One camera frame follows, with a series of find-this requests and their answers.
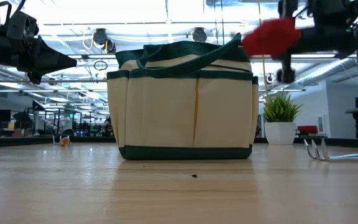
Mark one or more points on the red garden glove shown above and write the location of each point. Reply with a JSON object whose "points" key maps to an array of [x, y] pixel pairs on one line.
{"points": [[269, 37]]}

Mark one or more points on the cream canvas bag green trim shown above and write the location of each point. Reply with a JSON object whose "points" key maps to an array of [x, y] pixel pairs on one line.
{"points": [[166, 115]]}

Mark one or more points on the long fluorescent light strip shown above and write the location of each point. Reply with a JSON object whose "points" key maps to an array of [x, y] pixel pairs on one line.
{"points": [[312, 56]]}

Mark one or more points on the green plant in white pot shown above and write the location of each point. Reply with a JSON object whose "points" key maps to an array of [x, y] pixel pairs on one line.
{"points": [[280, 132]]}

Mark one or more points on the black frame workstation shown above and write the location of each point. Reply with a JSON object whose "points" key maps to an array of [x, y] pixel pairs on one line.
{"points": [[38, 105]]}

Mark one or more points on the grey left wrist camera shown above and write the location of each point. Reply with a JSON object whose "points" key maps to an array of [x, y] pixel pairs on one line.
{"points": [[20, 28]]}

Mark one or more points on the grey ribbed ventilation duct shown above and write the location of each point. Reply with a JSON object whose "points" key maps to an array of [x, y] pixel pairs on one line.
{"points": [[322, 73]]}

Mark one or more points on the black aluminium table frame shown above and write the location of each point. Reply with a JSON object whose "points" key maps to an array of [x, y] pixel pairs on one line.
{"points": [[26, 141]]}

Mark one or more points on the white wall device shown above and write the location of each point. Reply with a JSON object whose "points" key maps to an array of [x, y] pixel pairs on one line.
{"points": [[321, 124]]}

